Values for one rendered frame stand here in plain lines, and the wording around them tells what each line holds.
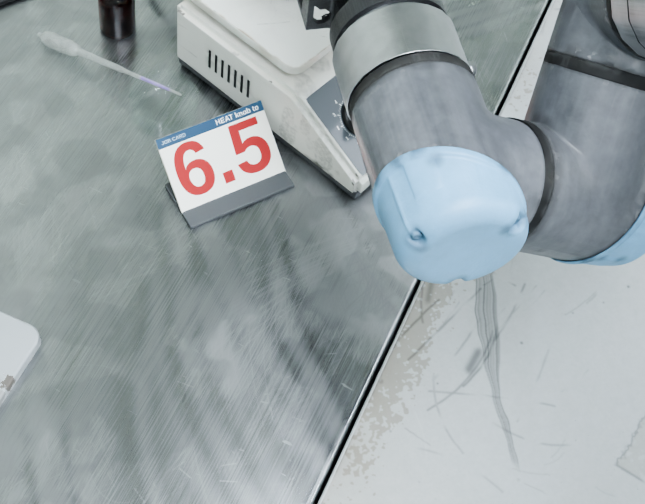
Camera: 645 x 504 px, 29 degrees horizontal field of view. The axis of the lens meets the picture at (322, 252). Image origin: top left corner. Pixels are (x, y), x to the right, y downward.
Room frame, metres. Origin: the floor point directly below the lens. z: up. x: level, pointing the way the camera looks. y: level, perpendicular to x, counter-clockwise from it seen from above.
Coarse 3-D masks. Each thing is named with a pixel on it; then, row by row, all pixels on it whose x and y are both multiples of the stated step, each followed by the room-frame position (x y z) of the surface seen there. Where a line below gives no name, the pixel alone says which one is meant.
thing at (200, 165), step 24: (240, 120) 0.61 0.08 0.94; (264, 120) 0.62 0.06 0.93; (192, 144) 0.58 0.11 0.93; (216, 144) 0.59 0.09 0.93; (240, 144) 0.59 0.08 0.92; (264, 144) 0.60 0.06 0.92; (192, 168) 0.57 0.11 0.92; (216, 168) 0.57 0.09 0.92; (240, 168) 0.58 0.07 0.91; (264, 168) 0.59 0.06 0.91; (192, 192) 0.55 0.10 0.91
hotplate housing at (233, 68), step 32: (192, 32) 0.67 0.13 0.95; (224, 32) 0.66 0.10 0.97; (192, 64) 0.67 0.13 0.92; (224, 64) 0.65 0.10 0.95; (256, 64) 0.64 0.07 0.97; (320, 64) 0.65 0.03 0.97; (224, 96) 0.65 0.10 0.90; (256, 96) 0.63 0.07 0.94; (288, 96) 0.61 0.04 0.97; (288, 128) 0.61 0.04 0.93; (320, 128) 0.60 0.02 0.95; (320, 160) 0.59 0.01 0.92; (352, 192) 0.57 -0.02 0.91
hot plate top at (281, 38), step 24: (192, 0) 0.68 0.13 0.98; (216, 0) 0.68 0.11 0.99; (240, 0) 0.68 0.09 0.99; (264, 0) 0.69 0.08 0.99; (240, 24) 0.66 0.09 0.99; (264, 24) 0.66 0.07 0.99; (288, 24) 0.67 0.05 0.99; (264, 48) 0.64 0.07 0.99; (288, 48) 0.64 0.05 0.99; (312, 48) 0.65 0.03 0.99; (288, 72) 0.62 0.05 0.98
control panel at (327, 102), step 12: (324, 84) 0.63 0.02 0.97; (336, 84) 0.64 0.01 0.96; (312, 96) 0.62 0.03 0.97; (324, 96) 0.62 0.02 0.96; (336, 96) 0.63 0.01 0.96; (312, 108) 0.61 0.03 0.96; (324, 108) 0.61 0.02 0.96; (336, 108) 0.62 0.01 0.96; (324, 120) 0.61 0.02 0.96; (336, 120) 0.61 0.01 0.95; (336, 132) 0.60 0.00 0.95; (348, 132) 0.61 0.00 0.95; (348, 144) 0.60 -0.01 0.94; (348, 156) 0.59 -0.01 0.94; (360, 156) 0.59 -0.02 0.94; (360, 168) 0.58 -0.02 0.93
